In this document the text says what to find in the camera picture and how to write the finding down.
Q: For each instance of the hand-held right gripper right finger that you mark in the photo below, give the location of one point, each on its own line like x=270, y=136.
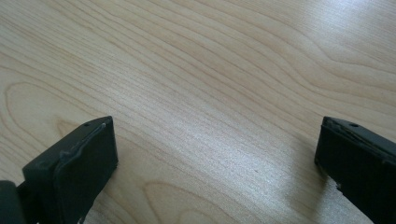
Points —
x=358, y=161

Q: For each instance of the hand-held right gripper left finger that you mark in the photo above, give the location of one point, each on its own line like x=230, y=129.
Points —
x=77, y=168

